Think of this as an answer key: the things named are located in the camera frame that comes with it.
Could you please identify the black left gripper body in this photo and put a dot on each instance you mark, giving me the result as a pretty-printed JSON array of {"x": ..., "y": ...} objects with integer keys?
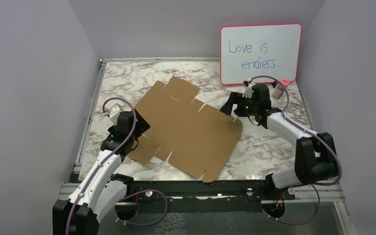
[{"x": 141, "y": 126}]

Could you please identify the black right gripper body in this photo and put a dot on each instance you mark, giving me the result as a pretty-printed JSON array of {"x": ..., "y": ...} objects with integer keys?
[{"x": 246, "y": 107}]

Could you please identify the brown cardboard box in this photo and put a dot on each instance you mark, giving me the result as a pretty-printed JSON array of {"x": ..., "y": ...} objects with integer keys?
[{"x": 194, "y": 137}]

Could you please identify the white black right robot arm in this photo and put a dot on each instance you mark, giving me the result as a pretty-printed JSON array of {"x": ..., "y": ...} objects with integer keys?
[{"x": 315, "y": 156}]

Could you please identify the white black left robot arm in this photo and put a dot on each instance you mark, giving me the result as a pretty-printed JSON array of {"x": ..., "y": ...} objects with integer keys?
[{"x": 100, "y": 175}]

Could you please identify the pink lidded marker jar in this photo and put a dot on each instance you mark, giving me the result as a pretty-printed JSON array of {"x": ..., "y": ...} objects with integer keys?
[{"x": 281, "y": 87}]

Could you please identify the pink framed whiteboard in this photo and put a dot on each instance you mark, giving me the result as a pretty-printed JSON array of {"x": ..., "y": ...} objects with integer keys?
[{"x": 259, "y": 51}]

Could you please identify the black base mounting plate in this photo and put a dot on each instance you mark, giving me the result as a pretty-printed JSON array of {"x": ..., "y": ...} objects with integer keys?
[{"x": 195, "y": 196}]

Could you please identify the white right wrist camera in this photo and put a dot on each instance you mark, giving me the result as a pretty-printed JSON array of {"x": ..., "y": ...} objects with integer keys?
[{"x": 248, "y": 92}]

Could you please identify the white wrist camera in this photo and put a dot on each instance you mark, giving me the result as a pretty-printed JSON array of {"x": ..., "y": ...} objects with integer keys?
[
  {"x": 248, "y": 92},
  {"x": 113, "y": 113}
]

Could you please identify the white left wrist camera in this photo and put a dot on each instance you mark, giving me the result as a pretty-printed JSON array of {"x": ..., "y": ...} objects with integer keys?
[{"x": 113, "y": 113}]

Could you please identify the aluminium front frame rail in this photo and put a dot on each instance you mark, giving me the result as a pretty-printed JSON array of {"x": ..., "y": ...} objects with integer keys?
[{"x": 302, "y": 194}]

